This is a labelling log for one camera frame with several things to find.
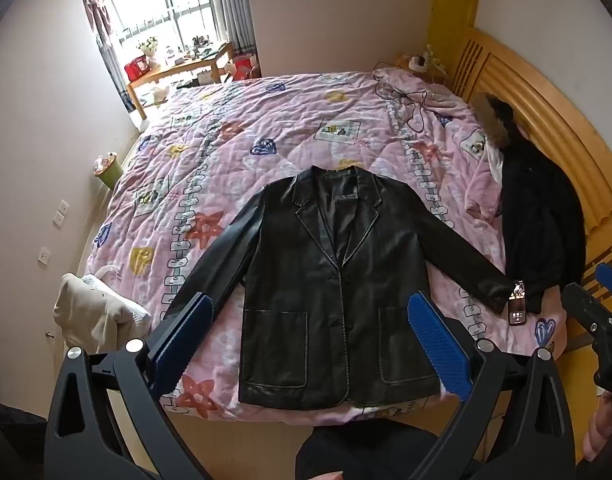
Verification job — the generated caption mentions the red bag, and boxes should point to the red bag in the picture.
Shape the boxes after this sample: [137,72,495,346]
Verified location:
[124,55,150,82]

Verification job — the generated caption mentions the pink hanging garment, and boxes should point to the pink hanging garment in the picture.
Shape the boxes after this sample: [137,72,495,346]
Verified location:
[81,0,118,47]

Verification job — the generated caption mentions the green trash bin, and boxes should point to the green trash bin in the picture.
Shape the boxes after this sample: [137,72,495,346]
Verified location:
[93,154,124,192]

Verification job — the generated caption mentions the black coat with fur hood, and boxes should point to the black coat with fur hood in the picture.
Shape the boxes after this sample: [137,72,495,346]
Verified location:
[473,92,586,316]

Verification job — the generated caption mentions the grey curtain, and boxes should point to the grey curtain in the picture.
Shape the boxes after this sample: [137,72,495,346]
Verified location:
[218,0,259,53]

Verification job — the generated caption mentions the red box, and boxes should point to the red box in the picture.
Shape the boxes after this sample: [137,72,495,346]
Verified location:
[233,52,261,81]

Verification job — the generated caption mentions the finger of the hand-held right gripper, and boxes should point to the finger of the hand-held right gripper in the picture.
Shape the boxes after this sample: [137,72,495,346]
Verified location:
[560,282,612,391]
[596,262,612,304]

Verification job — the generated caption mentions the black smartphone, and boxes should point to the black smartphone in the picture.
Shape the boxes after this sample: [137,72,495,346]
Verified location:
[507,280,529,327]

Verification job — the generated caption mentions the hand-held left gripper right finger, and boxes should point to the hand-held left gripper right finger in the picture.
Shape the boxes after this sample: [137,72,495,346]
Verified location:
[408,292,576,480]

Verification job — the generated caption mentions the person's right hand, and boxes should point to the person's right hand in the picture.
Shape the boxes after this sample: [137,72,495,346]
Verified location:
[580,391,612,465]

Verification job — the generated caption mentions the black charging cable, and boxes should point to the black charging cable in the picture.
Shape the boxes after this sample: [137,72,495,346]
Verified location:
[373,67,433,134]

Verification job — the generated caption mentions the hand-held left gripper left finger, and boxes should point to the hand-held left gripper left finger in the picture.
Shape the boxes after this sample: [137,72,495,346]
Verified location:
[43,292,214,480]

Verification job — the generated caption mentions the black leather jacket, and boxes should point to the black leather jacket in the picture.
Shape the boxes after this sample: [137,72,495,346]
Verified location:
[163,165,519,408]

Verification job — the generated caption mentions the person's dark pants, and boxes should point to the person's dark pants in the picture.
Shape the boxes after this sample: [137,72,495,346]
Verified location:
[295,425,439,480]

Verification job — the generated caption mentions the pink printed quilt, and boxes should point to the pink printed quilt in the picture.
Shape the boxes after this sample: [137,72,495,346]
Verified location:
[78,71,566,426]

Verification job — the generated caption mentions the wooden desk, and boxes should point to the wooden desk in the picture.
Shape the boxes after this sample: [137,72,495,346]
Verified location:
[126,42,234,121]

